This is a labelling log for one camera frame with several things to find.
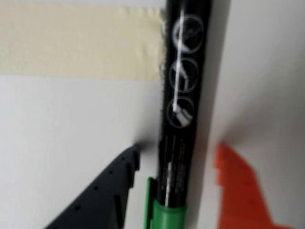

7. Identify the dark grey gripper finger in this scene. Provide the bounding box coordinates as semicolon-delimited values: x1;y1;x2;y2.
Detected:
44;145;141;229

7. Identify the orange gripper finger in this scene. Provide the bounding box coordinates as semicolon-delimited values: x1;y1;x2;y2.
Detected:
214;143;296;229

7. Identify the green capped black marker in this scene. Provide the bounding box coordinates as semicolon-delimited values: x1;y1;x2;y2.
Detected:
142;0;213;229

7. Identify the beige masking tape strip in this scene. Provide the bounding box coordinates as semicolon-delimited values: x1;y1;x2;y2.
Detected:
0;2;167;83

